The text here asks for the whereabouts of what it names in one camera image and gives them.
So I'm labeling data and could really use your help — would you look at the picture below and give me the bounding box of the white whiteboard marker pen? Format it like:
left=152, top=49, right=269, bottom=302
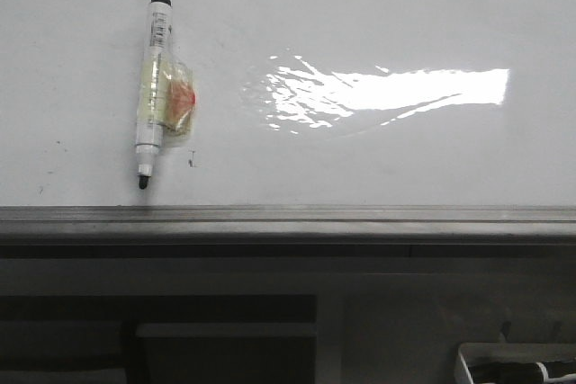
left=135, top=0, right=196, bottom=190

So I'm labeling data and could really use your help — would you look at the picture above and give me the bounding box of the white tray with black item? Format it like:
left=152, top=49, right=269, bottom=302
left=454, top=343, right=575, bottom=383

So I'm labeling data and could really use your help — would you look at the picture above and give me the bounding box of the dark cabinet under table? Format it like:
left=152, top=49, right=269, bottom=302
left=1, top=295, right=317, bottom=383

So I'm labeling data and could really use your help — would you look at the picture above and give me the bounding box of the white whiteboard with metal frame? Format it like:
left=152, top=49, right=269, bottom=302
left=1, top=0, right=575, bottom=244

